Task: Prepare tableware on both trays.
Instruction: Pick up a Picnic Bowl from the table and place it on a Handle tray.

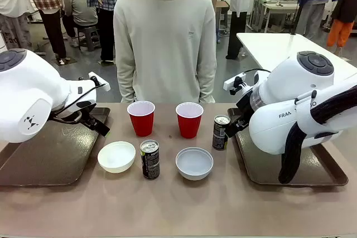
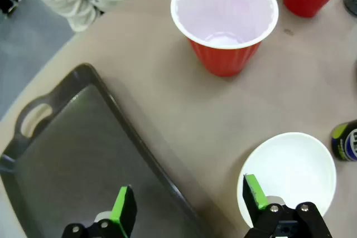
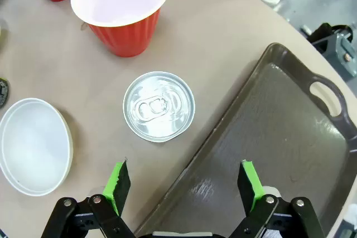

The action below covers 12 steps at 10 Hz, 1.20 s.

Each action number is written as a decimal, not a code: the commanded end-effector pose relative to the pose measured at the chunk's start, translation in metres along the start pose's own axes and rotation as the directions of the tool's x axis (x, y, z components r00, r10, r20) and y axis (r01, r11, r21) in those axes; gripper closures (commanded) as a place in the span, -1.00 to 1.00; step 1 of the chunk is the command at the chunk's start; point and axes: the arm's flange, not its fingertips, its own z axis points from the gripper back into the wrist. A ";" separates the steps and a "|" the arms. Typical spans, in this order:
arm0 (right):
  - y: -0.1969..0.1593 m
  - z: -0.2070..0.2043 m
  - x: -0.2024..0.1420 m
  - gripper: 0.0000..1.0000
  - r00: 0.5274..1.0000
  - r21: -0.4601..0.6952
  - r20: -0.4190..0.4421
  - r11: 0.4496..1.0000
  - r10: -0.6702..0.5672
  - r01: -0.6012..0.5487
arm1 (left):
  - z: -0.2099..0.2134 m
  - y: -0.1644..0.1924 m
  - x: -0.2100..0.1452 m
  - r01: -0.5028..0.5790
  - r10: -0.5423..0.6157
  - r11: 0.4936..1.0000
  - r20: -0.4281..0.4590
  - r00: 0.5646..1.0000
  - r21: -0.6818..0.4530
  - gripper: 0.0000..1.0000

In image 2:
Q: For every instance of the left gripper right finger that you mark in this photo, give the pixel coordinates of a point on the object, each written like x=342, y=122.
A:
x=252, y=193

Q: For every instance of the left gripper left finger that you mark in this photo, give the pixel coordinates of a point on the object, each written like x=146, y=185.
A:
x=124, y=210

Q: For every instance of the white plastic bowl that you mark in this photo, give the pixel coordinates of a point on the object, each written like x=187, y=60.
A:
x=295, y=171

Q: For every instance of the dark grey plastic tray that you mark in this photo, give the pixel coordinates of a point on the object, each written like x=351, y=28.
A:
x=83, y=160

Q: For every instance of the black can with green label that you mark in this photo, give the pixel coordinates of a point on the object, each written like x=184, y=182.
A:
x=346, y=143

